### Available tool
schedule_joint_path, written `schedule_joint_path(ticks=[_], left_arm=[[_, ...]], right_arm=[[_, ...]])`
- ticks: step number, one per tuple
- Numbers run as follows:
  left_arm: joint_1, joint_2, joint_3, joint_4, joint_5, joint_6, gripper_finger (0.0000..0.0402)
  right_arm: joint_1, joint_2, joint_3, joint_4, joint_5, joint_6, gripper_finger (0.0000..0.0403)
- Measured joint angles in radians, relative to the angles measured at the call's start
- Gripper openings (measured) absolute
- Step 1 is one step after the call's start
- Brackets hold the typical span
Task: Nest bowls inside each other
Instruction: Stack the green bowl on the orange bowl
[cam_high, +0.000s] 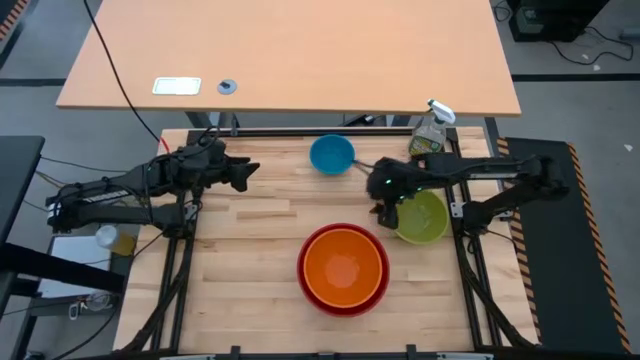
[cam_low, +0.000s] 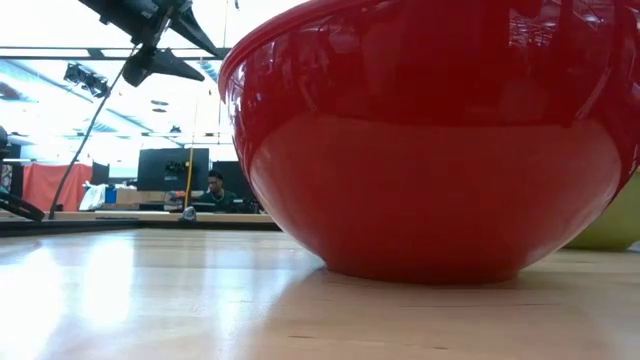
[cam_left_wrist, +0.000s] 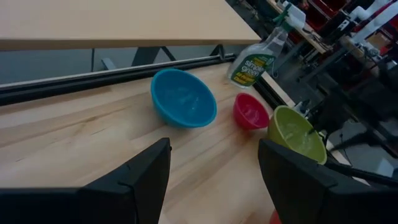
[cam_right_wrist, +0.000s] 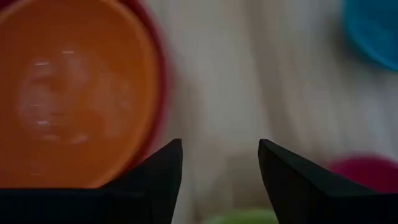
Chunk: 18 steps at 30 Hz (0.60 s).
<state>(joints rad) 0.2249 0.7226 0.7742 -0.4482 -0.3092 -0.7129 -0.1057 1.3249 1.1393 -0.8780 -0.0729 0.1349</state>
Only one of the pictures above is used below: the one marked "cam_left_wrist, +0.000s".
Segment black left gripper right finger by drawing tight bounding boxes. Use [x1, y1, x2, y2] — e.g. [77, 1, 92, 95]
[257, 138, 398, 224]

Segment short black table edge rail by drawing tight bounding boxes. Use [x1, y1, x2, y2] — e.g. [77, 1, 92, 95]
[253, 76, 287, 110]

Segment long black table edge rail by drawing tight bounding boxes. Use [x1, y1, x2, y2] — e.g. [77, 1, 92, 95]
[0, 53, 237, 106]

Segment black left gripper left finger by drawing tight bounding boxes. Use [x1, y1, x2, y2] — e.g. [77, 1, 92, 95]
[0, 137, 172, 224]

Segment green bowl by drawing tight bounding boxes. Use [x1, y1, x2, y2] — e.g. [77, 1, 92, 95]
[267, 105, 328, 166]

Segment small red bowl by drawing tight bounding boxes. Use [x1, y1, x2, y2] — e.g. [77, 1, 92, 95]
[233, 92, 270, 131]

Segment white tube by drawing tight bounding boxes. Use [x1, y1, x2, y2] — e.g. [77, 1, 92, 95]
[351, 0, 398, 45]

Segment red storage bins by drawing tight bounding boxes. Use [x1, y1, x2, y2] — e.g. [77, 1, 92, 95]
[306, 0, 351, 30]

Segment blue bowl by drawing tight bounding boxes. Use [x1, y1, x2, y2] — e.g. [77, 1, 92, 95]
[150, 68, 218, 129]

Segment light wooden table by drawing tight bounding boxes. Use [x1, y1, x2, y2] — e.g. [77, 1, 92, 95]
[0, 0, 262, 68]

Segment large red bowl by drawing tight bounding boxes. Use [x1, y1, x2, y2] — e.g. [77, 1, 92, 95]
[269, 210, 283, 224]

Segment clear green-label spray bottle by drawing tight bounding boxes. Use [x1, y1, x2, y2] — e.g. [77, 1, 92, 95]
[226, 1, 307, 89]

